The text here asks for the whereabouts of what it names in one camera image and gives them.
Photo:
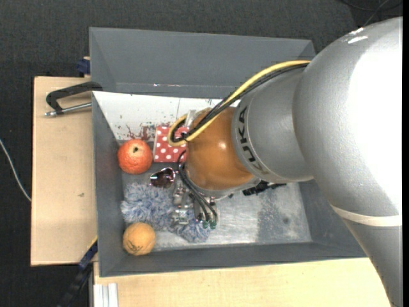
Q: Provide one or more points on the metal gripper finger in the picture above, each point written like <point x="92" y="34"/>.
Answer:
<point x="179" y="195"/>
<point x="181" y="217"/>

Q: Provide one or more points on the sunglasses with dark lenses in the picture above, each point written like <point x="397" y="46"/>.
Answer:
<point x="161" y="178"/>

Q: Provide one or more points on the blue and white fluffy cloth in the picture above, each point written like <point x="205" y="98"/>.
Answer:
<point x="147" y="206"/>

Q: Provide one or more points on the red box with white dots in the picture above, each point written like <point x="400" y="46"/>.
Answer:
<point x="166" y="150"/>

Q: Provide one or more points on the pale orange ball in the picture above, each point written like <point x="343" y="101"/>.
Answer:
<point x="139" y="239"/>

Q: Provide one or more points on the orange fruit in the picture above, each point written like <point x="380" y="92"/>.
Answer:
<point x="134" y="158"/>

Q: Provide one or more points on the pale wood board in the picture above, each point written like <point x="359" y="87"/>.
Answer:
<point x="60" y="171"/>

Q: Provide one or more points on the grey metal bin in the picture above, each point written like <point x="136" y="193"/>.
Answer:
<point x="191" y="59"/>

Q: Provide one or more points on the black cylinder on white bracket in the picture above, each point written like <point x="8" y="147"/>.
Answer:
<point x="259" y="188"/>

